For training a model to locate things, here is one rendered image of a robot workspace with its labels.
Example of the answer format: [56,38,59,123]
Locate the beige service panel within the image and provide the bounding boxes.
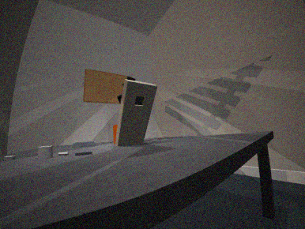
[115,79,157,146]

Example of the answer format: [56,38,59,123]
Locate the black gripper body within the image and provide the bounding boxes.
[117,94,122,103]

